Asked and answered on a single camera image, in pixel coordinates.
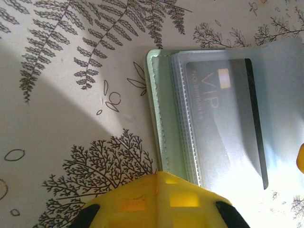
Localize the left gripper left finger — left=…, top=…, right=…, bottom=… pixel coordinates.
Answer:
left=79, top=172, right=157, bottom=228

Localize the black VIP credit card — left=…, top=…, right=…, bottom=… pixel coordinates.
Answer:
left=185, top=58, right=269, bottom=190

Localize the pale green card holder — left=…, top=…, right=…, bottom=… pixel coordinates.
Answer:
left=145, top=38, right=304, bottom=194

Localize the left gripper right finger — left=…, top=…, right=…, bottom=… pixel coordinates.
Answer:
left=156, top=171, right=251, bottom=228

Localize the floral patterned tablecloth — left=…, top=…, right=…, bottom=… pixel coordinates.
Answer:
left=0, top=0, right=304, bottom=228

